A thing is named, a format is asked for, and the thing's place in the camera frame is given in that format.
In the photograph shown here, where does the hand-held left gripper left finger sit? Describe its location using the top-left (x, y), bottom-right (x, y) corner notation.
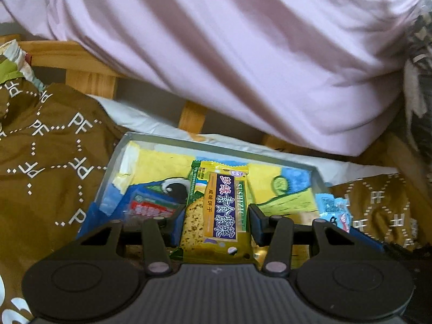
top-left (69, 209), bottom-right (185, 274)

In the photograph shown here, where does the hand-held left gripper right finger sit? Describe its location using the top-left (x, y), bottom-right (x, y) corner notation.
top-left (249, 204), bottom-right (368, 274)

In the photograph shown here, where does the blue red snack packet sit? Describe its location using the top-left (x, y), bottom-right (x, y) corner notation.
top-left (124, 184), bottom-right (183, 224)

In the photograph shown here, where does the yellow cracker packet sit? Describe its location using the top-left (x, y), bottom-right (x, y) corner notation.
top-left (169, 160), bottom-right (260, 264)

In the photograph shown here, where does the grey metal tray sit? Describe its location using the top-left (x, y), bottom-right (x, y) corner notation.
top-left (76, 131), bottom-right (386, 254)

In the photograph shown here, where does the painted frog paper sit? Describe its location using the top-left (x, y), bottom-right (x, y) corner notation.
top-left (98, 142), bottom-right (319, 217)

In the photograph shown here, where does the pale blue pink-print packet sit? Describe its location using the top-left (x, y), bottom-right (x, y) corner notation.
top-left (315, 192), bottom-right (352, 233)

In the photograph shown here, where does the brown printed blanket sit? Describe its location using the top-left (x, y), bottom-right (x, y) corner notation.
top-left (0, 81), bottom-right (432, 324)

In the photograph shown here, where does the pink hanging sheet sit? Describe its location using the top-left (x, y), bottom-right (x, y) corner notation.
top-left (0, 0), bottom-right (426, 158)

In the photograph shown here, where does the hanging dark clothes pile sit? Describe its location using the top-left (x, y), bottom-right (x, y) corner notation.
top-left (403, 0), bottom-right (432, 163)

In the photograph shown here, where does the wooden bed frame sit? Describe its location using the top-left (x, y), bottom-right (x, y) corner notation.
top-left (0, 35), bottom-right (406, 176)

